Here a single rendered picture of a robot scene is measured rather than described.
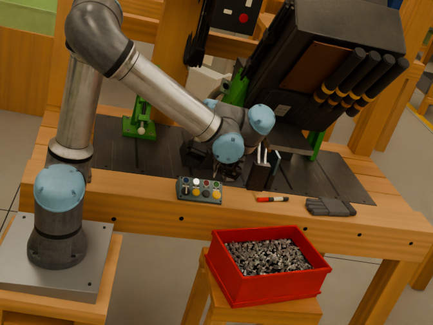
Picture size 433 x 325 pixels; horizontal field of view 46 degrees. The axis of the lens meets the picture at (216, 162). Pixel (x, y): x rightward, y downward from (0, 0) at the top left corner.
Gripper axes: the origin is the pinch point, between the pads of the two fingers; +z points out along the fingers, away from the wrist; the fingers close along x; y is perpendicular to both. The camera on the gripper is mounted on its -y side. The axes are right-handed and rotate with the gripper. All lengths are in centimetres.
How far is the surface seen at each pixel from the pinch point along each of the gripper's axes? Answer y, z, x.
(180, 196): 7.1, 12.0, -7.6
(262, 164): -14.6, 9.2, 17.0
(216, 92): -36.4, 7.7, -6.0
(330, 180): -30, 24, 52
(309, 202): -8.5, 12.0, 38.1
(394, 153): -229, 211, 217
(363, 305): 5, 52, 87
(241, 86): -32.1, -5.2, -0.3
